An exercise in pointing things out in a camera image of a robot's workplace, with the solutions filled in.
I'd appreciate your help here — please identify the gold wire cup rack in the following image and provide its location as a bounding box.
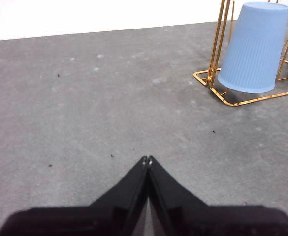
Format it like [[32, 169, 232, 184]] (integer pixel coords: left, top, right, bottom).
[[193, 0, 288, 107]]

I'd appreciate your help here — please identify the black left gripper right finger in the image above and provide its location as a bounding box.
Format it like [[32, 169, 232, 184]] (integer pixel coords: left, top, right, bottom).
[[148, 155, 288, 236]]

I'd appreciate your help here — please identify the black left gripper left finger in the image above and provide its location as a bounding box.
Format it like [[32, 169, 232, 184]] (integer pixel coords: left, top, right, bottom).
[[0, 156, 149, 236]]

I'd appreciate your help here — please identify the blue ribbed plastic cup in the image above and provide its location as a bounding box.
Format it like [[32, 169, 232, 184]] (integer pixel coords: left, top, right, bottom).
[[217, 1, 288, 94]]

